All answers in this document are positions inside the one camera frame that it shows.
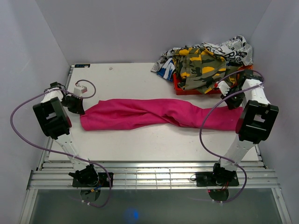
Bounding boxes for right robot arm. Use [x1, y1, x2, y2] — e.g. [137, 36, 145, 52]
[211, 69, 279, 186]

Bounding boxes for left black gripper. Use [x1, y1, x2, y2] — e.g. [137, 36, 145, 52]
[61, 94, 85, 115]

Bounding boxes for blue white garment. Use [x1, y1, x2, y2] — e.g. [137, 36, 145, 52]
[157, 57, 175, 82]

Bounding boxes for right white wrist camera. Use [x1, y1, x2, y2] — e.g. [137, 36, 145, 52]
[215, 80, 231, 97]

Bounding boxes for dark label sticker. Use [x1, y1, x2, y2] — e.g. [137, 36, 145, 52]
[74, 64, 90, 68]

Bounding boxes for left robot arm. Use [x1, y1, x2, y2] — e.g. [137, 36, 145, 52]
[33, 82, 99, 187]

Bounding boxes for aluminium rail frame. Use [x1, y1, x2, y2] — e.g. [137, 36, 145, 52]
[20, 63, 292, 224]

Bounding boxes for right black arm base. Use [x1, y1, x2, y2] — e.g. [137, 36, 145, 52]
[195, 171, 239, 187]

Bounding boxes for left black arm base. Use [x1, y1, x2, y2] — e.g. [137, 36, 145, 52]
[71, 172, 114, 188]

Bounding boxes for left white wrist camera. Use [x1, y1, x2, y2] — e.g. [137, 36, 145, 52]
[73, 85, 88, 97]

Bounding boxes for red plastic bin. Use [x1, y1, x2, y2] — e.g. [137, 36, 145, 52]
[173, 73, 240, 95]

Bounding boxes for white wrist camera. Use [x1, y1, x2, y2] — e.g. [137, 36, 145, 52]
[73, 85, 88, 97]
[215, 80, 231, 97]

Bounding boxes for orange garment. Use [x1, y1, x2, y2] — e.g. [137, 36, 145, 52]
[238, 65, 253, 72]

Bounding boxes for black white print trousers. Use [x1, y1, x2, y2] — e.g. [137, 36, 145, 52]
[150, 35, 253, 73]

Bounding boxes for camouflage trousers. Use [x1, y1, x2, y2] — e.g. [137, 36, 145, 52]
[172, 47, 241, 94]

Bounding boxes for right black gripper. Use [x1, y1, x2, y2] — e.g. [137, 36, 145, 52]
[221, 87, 246, 110]

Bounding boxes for pink trousers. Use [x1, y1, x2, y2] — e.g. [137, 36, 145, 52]
[80, 98, 243, 131]

